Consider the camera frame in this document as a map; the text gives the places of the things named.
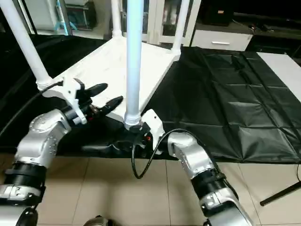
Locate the black work mat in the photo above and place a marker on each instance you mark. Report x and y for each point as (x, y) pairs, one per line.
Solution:
(225, 103)

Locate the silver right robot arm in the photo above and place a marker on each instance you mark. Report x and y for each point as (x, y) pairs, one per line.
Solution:
(197, 165)

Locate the white plastic table leg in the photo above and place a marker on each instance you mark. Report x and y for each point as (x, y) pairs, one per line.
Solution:
(181, 26)
(26, 47)
(117, 19)
(134, 56)

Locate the black low shelf unit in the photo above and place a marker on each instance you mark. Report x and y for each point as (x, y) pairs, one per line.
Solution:
(263, 16)

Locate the white glass door cabinet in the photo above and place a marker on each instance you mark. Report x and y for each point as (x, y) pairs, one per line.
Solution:
(164, 19)

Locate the black metal bench leg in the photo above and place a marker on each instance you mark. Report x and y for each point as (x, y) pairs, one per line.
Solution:
(282, 193)

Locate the white plastic table top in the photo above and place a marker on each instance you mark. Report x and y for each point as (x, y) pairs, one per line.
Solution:
(108, 66)

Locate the white drawer unit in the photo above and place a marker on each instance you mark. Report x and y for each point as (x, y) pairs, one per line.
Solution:
(221, 41)

